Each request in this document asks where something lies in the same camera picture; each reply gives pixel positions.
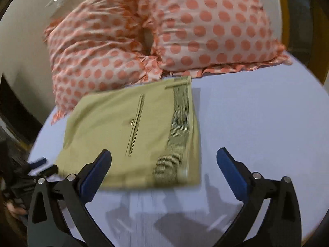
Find person's left hand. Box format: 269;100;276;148
6;202;28;216

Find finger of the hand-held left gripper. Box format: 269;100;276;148
29;165;58;177
28;157;47;169

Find olive green pants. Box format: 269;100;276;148
55;76;202;189

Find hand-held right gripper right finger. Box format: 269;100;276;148
213;147;302;247

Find yellow wooden frame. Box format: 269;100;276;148
276;0;329;83

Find polka dot pillow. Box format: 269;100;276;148
113;0;293;79
44;0;165;126

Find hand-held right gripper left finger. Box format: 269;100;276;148
27;149;114;247

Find light blue bed sheet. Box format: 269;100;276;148
27;51;325;247

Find dark furniture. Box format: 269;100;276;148
0;74;45;144

